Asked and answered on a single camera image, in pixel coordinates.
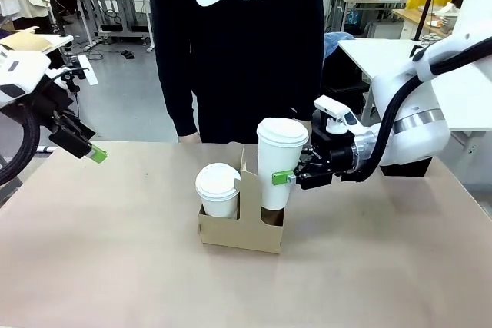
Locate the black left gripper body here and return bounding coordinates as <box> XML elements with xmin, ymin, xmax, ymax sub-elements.
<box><xmin>27</xmin><ymin>79</ymin><xmax>75</xmax><ymax>130</ymax></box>

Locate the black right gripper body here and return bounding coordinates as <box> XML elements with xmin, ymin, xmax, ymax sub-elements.
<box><xmin>294</xmin><ymin>108</ymin><xmax>359</xmax><ymax>191</ymax></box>

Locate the tall white paper cup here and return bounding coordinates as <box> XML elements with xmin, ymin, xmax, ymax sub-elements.
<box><xmin>258</xmin><ymin>142</ymin><xmax>304</xmax><ymax>210</ymax></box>

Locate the white plastic cup lid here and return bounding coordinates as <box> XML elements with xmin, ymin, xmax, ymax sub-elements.
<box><xmin>194</xmin><ymin>162</ymin><xmax>243</xmax><ymax>203</ymax></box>
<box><xmin>256</xmin><ymin>117</ymin><xmax>310</xmax><ymax>149</ymax></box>

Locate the person's right forearm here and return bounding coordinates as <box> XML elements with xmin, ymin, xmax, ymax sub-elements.
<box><xmin>157</xmin><ymin>47</ymin><xmax>201</xmax><ymax>139</ymax></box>

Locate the person's left forearm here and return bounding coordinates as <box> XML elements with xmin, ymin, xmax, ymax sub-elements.
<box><xmin>291</xmin><ymin>31</ymin><xmax>327</xmax><ymax>124</ymax></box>

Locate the brown cardboard cup carrier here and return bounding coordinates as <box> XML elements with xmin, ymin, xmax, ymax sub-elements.
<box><xmin>198</xmin><ymin>143</ymin><xmax>286</xmax><ymax>255</ymax></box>

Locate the short white paper cup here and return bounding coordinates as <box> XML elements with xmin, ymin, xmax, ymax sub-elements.
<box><xmin>201</xmin><ymin>194</ymin><xmax>240</xmax><ymax>219</ymax></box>

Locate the flat brown cardboard sheet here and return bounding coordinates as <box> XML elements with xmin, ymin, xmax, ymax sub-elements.
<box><xmin>0</xmin><ymin>26</ymin><xmax>54</xmax><ymax>55</ymax></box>

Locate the white table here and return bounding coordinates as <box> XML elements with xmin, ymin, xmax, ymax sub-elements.
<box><xmin>337</xmin><ymin>38</ymin><xmax>492</xmax><ymax>133</ymax></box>

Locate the blue cloth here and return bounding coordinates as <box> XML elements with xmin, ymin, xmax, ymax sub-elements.
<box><xmin>324</xmin><ymin>31</ymin><xmax>357</xmax><ymax>61</ymax></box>

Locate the person's black hoodie torso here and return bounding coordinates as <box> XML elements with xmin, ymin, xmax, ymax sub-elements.
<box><xmin>145</xmin><ymin>0</ymin><xmax>327</xmax><ymax>144</ymax></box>

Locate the wooden side table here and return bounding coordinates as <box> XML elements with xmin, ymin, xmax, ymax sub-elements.
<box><xmin>391</xmin><ymin>8</ymin><xmax>458</xmax><ymax>39</ymax></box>

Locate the black left arm cable bundle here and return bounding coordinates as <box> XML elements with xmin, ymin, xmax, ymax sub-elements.
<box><xmin>0</xmin><ymin>103</ymin><xmax>42</xmax><ymax>187</ymax></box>

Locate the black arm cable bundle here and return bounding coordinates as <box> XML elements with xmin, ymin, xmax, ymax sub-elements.
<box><xmin>0</xmin><ymin>103</ymin><xmax>42</xmax><ymax>187</ymax></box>
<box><xmin>340</xmin><ymin>35</ymin><xmax>492</xmax><ymax>184</ymax></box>

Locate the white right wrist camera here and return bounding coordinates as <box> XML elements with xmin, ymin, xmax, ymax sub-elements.
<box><xmin>313</xmin><ymin>94</ymin><xmax>363</xmax><ymax>132</ymax></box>

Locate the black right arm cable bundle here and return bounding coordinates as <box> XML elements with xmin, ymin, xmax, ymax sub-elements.
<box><xmin>340</xmin><ymin>35</ymin><xmax>492</xmax><ymax>184</ymax></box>

